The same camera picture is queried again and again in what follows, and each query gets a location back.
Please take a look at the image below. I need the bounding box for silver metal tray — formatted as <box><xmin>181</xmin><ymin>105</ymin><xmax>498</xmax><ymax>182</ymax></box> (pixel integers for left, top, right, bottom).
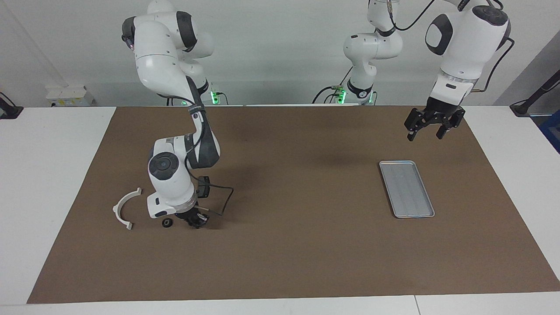
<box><xmin>379</xmin><ymin>160</ymin><xmax>435</xmax><ymax>219</ymax></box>

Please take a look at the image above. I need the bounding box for brown table mat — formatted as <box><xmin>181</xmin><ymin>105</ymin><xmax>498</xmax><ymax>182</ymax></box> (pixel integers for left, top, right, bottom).
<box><xmin>26</xmin><ymin>105</ymin><xmax>560</xmax><ymax>305</ymax></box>

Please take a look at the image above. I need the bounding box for black angled stand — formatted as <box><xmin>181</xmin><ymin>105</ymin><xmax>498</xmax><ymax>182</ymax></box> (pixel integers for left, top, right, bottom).
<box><xmin>510</xmin><ymin>70</ymin><xmax>560</xmax><ymax>117</ymax></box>

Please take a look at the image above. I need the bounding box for blue box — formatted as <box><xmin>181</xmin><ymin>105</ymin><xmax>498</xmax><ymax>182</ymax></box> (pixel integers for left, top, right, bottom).
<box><xmin>539</xmin><ymin>109</ymin><xmax>560</xmax><ymax>154</ymax></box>

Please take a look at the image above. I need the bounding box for black clamp stand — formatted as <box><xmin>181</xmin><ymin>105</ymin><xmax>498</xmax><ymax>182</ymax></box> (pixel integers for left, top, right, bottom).
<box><xmin>0</xmin><ymin>92</ymin><xmax>23</xmax><ymax>119</ymax></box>

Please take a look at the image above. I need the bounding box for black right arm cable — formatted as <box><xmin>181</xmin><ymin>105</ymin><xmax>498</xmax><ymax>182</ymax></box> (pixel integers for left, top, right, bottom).
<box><xmin>185</xmin><ymin>109</ymin><xmax>235</xmax><ymax>218</ymax></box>

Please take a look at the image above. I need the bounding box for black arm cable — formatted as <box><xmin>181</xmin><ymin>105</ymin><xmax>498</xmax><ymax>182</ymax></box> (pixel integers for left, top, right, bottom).
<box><xmin>185</xmin><ymin>109</ymin><xmax>235</xmax><ymax>218</ymax></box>
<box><xmin>388</xmin><ymin>0</ymin><xmax>515</xmax><ymax>93</ymax></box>

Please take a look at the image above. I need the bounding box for white half-ring bracket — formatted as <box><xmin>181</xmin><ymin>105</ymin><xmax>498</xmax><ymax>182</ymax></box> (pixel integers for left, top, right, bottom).
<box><xmin>112</xmin><ymin>187</ymin><xmax>143</xmax><ymax>231</ymax></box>

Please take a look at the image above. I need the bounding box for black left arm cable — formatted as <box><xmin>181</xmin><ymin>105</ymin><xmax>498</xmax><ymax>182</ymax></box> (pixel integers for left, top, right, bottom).
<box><xmin>388</xmin><ymin>0</ymin><xmax>515</xmax><ymax>93</ymax></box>

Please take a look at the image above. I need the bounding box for black base cable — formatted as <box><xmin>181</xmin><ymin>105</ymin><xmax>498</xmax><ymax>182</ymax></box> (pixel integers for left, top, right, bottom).
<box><xmin>312</xmin><ymin>66</ymin><xmax>353</xmax><ymax>105</ymax></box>

